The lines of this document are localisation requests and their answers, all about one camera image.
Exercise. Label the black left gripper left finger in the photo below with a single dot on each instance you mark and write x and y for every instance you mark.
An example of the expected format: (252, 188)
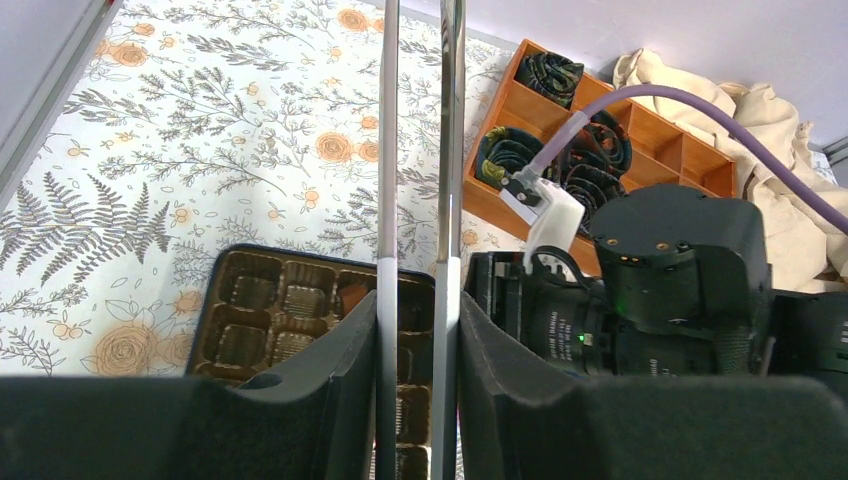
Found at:
(309, 417)

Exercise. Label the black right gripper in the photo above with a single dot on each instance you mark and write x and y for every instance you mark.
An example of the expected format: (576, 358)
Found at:
(685, 288)

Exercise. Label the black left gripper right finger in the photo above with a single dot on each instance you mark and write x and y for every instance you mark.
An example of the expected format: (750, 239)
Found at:
(520, 418)

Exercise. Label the silver serving tongs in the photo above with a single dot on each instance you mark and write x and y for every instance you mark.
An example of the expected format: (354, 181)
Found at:
(448, 272)

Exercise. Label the blue chocolate tin box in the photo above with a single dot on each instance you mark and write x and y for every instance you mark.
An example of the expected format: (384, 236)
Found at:
(265, 305)

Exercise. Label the orange wooden divided box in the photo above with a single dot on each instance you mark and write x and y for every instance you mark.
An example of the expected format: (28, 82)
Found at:
(662, 152)

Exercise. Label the floral tablecloth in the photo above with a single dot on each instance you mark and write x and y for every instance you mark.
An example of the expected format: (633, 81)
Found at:
(197, 125)

